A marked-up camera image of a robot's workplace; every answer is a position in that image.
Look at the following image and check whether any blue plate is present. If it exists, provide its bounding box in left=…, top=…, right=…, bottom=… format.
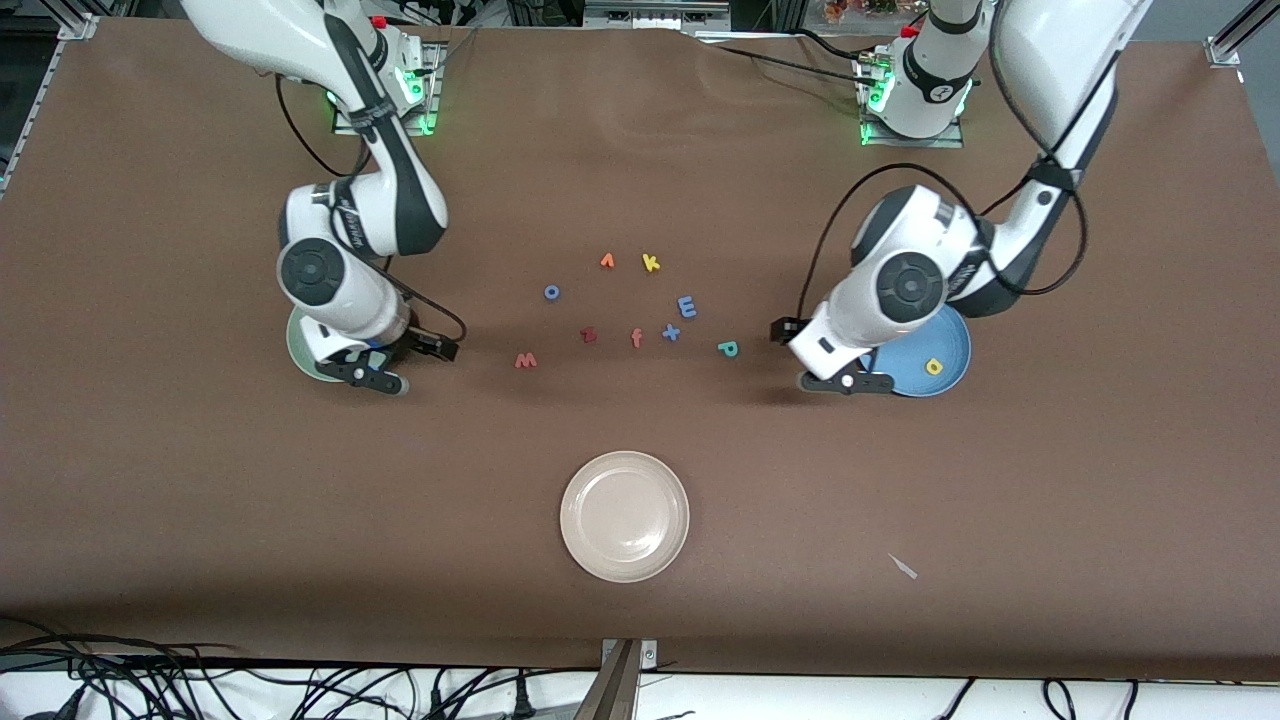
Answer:
left=862, top=303, right=973, bottom=398

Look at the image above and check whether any brown table cover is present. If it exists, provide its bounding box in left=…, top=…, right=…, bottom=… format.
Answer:
left=0, top=18, right=1280, bottom=683

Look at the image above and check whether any beige plate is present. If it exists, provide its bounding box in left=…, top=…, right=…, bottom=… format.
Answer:
left=560, top=451, right=691, bottom=584

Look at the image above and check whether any colourful background object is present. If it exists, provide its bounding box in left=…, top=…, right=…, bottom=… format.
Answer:
left=822, top=0, right=906, bottom=23

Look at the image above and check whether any grey power strip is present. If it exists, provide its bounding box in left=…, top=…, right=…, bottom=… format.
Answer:
left=585, top=0, right=731, bottom=31

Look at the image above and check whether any aluminium corner profile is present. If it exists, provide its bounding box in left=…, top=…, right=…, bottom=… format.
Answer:
left=1205, top=0, right=1280, bottom=69

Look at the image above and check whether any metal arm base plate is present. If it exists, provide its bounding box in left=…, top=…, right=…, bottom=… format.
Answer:
left=332, top=40, right=441, bottom=136
left=860, top=55, right=966, bottom=149

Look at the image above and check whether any black cable on table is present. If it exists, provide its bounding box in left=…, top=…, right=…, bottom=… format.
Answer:
left=715, top=28, right=881, bottom=86

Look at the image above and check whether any metal table edge bracket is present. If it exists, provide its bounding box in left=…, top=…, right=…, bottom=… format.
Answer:
left=600, top=638, right=659, bottom=720

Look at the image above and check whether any aluminium table frame rail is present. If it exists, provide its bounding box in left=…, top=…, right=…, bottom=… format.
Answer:
left=0, top=12, right=101, bottom=201

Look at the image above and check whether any black floor cable tangle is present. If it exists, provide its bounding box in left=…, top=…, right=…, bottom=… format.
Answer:
left=0, top=615, right=601, bottom=720

